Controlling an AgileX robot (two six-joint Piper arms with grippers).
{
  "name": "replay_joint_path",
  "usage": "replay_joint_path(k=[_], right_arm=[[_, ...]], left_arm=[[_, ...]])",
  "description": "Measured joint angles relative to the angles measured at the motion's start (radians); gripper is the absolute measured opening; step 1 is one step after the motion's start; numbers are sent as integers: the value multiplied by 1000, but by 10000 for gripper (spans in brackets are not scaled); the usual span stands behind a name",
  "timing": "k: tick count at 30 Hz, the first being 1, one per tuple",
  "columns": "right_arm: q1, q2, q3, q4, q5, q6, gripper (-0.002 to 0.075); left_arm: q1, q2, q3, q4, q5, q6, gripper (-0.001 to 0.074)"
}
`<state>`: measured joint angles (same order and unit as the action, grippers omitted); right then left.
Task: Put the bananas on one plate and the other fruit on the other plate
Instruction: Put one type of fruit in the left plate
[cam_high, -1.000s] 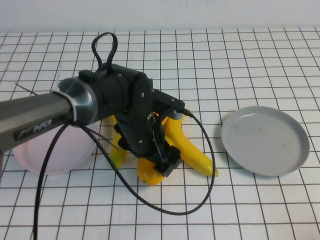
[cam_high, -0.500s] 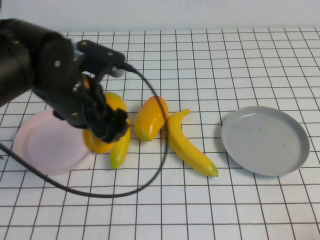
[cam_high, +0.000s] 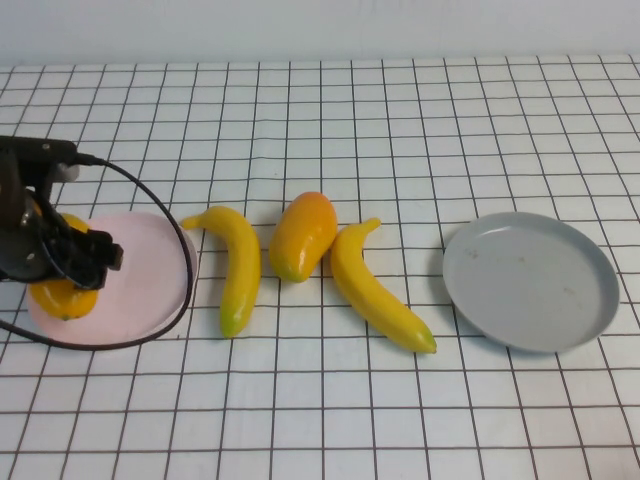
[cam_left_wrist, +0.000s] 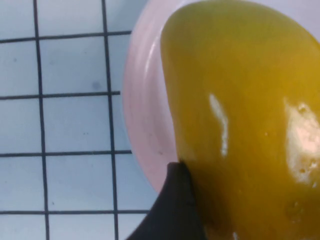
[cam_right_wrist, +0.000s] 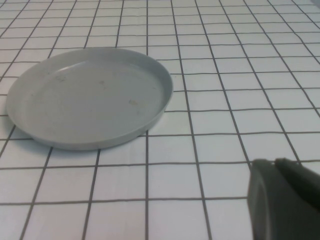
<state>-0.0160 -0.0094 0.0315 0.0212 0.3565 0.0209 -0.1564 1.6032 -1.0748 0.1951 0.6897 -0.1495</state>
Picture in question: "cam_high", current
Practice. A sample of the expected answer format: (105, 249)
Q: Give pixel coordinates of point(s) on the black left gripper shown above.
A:
(30, 250)

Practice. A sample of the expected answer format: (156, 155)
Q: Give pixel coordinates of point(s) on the pink round plate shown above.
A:
(145, 280)

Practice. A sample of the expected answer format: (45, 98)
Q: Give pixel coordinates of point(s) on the plain yellow mango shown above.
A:
(65, 302)

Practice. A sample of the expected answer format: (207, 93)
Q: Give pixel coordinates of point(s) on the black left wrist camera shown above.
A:
(40, 150)

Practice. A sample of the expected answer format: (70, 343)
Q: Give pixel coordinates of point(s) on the yellow banana hooked stem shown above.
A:
(242, 270)

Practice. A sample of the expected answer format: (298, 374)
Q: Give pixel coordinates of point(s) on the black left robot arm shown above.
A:
(7, 190)

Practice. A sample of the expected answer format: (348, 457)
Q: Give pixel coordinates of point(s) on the yellow banana straight stem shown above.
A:
(370, 295)

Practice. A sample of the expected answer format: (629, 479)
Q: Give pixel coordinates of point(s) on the grey round plate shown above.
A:
(530, 285)

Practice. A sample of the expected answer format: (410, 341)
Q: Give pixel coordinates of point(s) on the orange-blushed mango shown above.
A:
(300, 240)

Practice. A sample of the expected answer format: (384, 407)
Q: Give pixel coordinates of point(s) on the white grid-pattern tablecloth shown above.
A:
(320, 425)

